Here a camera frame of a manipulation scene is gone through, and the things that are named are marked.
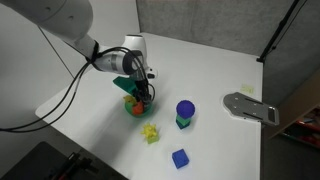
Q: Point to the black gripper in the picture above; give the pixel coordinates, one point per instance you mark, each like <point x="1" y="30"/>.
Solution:
<point x="142" y="87"/>

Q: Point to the green bowl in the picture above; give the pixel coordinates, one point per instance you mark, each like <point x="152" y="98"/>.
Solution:
<point x="148" y="110"/>

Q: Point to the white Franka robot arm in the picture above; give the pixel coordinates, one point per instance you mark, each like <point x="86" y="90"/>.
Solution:
<point x="60" y="16"/>

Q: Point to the yellow spiky toy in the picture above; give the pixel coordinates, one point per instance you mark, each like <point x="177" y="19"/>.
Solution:
<point x="148" y="130"/>

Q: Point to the yellow toy figure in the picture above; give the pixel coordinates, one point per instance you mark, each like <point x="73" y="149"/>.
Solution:
<point x="129" y="99"/>

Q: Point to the purple spiky ball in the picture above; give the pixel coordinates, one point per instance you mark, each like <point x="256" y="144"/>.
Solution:
<point x="185" y="108"/>

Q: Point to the grey metal plate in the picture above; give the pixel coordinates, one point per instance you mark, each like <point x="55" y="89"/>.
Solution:
<point x="246" y="108"/>

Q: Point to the blue block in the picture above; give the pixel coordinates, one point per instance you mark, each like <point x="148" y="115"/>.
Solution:
<point x="180" y="159"/>

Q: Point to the small green block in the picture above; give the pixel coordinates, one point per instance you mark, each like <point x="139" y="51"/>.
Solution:
<point x="182" y="120"/>

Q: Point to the black tripod stand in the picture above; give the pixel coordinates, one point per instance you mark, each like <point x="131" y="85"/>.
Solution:
<point x="280" y="26"/>

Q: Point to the orange black clamp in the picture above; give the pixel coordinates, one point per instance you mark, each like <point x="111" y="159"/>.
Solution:
<point x="71" y="165"/>

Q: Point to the wooden shelf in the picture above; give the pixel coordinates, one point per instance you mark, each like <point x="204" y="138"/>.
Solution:
<point x="296" y="113"/>

